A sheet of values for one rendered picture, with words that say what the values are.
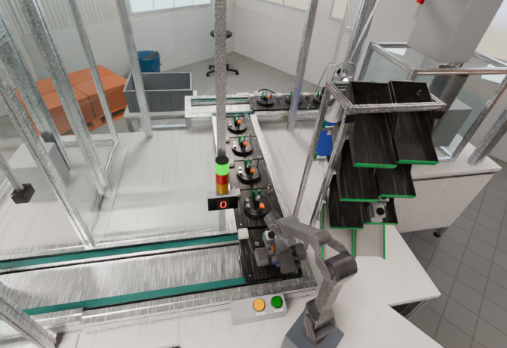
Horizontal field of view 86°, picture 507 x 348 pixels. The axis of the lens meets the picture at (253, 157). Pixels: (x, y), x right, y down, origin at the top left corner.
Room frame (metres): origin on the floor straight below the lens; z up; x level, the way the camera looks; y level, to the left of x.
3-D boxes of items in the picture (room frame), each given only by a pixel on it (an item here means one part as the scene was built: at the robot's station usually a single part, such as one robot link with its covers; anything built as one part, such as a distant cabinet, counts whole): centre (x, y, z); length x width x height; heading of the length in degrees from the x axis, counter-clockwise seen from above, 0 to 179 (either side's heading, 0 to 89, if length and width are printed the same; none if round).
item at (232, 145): (1.40, 0.08, 1.01); 0.24 x 0.24 x 0.13; 14
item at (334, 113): (1.60, -0.49, 1.32); 0.14 x 0.14 x 0.38
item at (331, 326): (0.34, -0.25, 1.15); 0.09 x 0.07 x 0.06; 118
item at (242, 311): (0.45, -0.07, 0.93); 0.21 x 0.07 x 0.06; 104
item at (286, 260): (0.51, -0.15, 1.18); 0.07 x 0.07 x 0.06; 17
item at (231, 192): (0.75, 0.11, 1.29); 0.12 x 0.05 x 0.25; 104
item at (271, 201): (0.93, -0.04, 1.01); 0.24 x 0.24 x 0.13; 14
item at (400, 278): (1.11, 0.00, 0.85); 1.50 x 1.41 x 0.03; 104
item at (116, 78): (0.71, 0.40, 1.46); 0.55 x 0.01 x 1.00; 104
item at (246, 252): (0.68, -0.10, 0.96); 0.24 x 0.24 x 0.02; 14
